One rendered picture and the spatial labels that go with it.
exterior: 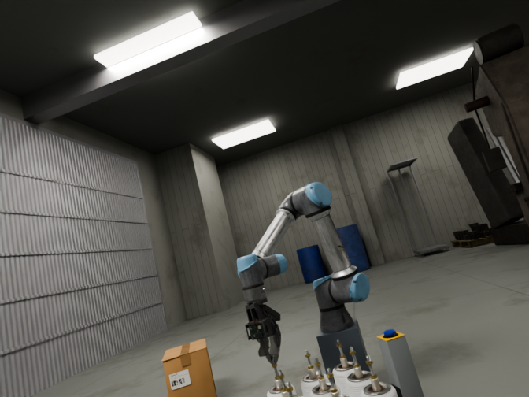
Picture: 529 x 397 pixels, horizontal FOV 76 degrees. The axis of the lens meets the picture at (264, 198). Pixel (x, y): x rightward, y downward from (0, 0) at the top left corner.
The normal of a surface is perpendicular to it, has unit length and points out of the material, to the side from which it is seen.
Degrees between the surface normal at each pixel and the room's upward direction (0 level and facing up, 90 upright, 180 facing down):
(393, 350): 90
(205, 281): 90
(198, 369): 90
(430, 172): 90
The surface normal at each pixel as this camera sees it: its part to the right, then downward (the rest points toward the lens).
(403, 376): 0.14, -0.22
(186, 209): -0.25, -0.11
